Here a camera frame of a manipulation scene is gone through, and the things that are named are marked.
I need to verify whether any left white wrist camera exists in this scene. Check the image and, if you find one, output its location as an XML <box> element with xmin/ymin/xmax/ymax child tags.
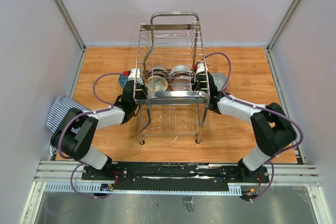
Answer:
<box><xmin>128</xmin><ymin>68</ymin><xmax>143</xmax><ymax>85</ymax></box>

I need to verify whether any black dotted hexagon bowl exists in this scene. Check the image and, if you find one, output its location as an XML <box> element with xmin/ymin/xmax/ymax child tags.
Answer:
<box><xmin>212</xmin><ymin>72</ymin><xmax>228</xmax><ymax>91</ymax></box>

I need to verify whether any aluminium frame rail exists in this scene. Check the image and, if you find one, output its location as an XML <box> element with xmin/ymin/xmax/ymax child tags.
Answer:
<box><xmin>54</xmin><ymin>0</ymin><xmax>86</xmax><ymax>51</ymax></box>

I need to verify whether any red ikat pattern bowl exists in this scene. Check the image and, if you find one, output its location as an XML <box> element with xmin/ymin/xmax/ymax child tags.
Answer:
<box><xmin>171</xmin><ymin>76</ymin><xmax>192</xmax><ymax>91</ymax></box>

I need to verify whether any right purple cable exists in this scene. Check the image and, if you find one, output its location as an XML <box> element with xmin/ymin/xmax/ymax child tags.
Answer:
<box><xmin>192</xmin><ymin>52</ymin><xmax>305</xmax><ymax>204</ymax></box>

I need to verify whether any brown diamond pattern bowl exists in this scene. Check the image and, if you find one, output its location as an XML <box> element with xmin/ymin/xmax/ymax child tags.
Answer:
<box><xmin>150</xmin><ymin>65</ymin><xmax>167</xmax><ymax>73</ymax></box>

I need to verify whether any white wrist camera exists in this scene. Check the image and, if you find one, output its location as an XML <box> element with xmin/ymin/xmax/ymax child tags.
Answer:
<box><xmin>128</xmin><ymin>68</ymin><xmax>143</xmax><ymax>85</ymax></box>
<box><xmin>193</xmin><ymin>61</ymin><xmax>207</xmax><ymax>84</ymax></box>

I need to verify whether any black leaf coral bowl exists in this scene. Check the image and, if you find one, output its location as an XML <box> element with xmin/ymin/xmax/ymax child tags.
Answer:
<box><xmin>148</xmin><ymin>69</ymin><xmax>169</xmax><ymax>78</ymax></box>

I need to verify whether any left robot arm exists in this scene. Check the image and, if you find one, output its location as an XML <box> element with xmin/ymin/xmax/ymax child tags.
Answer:
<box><xmin>47</xmin><ymin>80</ymin><xmax>144</xmax><ymax>180</ymax></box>

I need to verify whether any blue striped cloth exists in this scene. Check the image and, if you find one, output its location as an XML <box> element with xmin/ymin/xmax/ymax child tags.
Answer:
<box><xmin>45</xmin><ymin>94</ymin><xmax>90</xmax><ymax>156</ymax></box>

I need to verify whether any blue triangle pattern bowl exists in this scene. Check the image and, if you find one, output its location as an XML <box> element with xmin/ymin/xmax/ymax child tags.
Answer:
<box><xmin>118</xmin><ymin>74</ymin><xmax>128</xmax><ymax>88</ymax></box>

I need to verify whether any grey slotted cable duct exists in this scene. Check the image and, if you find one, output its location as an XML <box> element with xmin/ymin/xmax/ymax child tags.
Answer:
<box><xmin>44</xmin><ymin>181</ymin><xmax>242</xmax><ymax>196</ymax></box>

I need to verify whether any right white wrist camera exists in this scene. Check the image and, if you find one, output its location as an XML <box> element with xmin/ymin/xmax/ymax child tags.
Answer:
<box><xmin>193</xmin><ymin>61</ymin><xmax>207</xmax><ymax>84</ymax></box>

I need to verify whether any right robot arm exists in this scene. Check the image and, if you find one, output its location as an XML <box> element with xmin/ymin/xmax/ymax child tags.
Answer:
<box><xmin>208</xmin><ymin>74</ymin><xmax>303</xmax><ymax>182</ymax></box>

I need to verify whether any silver wire dish rack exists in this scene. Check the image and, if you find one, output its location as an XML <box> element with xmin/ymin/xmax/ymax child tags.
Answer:
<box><xmin>135</xmin><ymin>10</ymin><xmax>210</xmax><ymax>145</ymax></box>

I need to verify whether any red geometric pattern bowl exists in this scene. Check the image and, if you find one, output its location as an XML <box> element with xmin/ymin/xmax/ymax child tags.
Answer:
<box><xmin>170</xmin><ymin>71</ymin><xmax>193</xmax><ymax>79</ymax></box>

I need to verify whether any yellow rim leaf bowl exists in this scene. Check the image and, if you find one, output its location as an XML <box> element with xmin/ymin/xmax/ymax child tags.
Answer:
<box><xmin>145</xmin><ymin>75</ymin><xmax>169</xmax><ymax>92</ymax></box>

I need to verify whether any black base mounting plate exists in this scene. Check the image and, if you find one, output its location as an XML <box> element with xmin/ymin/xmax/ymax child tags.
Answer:
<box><xmin>81</xmin><ymin>162</ymin><xmax>269</xmax><ymax>185</ymax></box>

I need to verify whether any plain white bowl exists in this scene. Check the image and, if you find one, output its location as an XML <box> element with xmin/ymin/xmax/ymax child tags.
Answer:
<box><xmin>170</xmin><ymin>65</ymin><xmax>191</xmax><ymax>75</ymax></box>

